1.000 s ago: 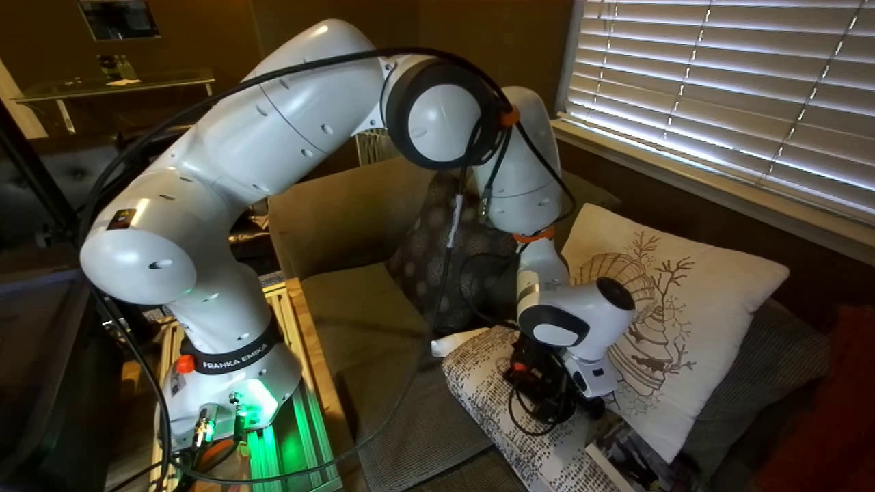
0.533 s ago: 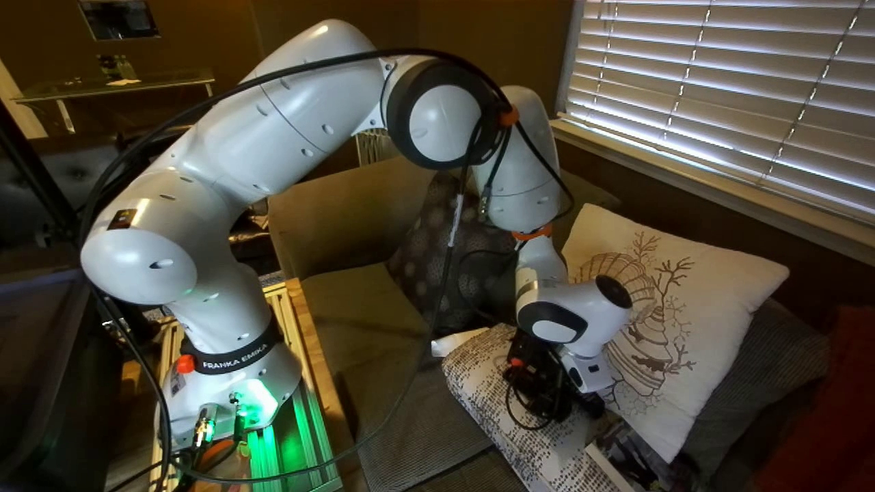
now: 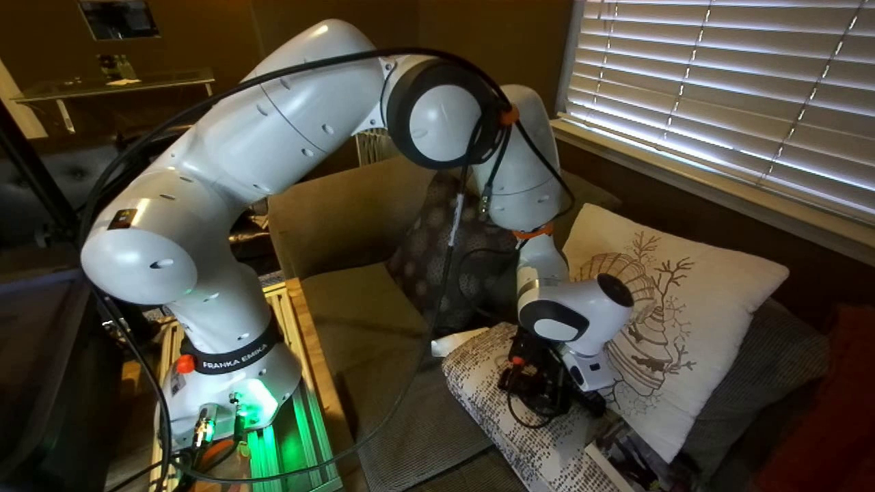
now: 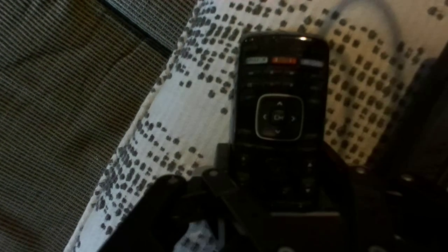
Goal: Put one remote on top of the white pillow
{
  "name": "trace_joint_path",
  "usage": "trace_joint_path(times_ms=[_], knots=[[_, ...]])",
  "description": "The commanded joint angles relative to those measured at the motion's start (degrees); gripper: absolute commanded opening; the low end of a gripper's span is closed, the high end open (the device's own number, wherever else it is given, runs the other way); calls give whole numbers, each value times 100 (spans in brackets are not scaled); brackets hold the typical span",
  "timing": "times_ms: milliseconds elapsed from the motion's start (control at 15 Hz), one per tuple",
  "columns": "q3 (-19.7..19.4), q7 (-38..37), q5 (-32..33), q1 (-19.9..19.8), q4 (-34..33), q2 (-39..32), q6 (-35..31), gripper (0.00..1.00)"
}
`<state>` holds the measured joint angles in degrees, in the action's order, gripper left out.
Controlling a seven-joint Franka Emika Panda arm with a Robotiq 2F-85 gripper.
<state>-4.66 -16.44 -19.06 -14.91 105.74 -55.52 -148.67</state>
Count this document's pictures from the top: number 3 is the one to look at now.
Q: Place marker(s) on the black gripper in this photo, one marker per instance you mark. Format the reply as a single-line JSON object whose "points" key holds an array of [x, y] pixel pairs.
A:
{"points": [[537, 371]]}

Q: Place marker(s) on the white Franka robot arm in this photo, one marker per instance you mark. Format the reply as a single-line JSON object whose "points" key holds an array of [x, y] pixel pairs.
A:
{"points": [[274, 128]]}

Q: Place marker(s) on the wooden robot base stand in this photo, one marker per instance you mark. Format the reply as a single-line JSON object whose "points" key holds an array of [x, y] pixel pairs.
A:
{"points": [[304, 366]]}

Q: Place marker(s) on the white pillow with black dots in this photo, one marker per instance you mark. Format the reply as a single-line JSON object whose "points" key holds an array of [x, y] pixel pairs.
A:
{"points": [[492, 411]]}

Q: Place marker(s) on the black remote with grey buttons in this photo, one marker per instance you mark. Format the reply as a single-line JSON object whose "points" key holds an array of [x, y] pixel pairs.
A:
{"points": [[594, 404]]}

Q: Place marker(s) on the dark grey floral pillow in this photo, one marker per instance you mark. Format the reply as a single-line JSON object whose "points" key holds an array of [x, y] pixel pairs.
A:
{"points": [[437, 264]]}

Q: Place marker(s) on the white pillow with tree print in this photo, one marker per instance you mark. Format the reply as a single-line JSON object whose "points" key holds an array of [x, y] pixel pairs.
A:
{"points": [[720, 311]]}

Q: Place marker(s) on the olive grey sofa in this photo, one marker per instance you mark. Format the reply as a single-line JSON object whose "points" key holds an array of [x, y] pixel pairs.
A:
{"points": [[382, 385]]}

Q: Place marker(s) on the grey seat blanket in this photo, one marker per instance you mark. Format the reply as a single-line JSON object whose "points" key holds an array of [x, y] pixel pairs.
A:
{"points": [[756, 385]]}

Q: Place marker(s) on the window sill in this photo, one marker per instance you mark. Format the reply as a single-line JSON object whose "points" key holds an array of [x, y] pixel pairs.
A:
{"points": [[691, 188]]}

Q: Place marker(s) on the olive sofa back cushion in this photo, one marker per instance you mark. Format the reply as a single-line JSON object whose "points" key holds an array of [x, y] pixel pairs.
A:
{"points": [[356, 208]]}

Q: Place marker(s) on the white window blinds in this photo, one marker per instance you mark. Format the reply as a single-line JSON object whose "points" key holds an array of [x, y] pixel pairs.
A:
{"points": [[728, 92]]}

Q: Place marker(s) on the black tripod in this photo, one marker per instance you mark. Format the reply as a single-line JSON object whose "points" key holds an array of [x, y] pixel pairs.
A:
{"points": [[30, 182]]}

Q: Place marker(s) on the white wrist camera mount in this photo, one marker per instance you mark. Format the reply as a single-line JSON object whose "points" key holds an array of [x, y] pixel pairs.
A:
{"points": [[589, 372]]}

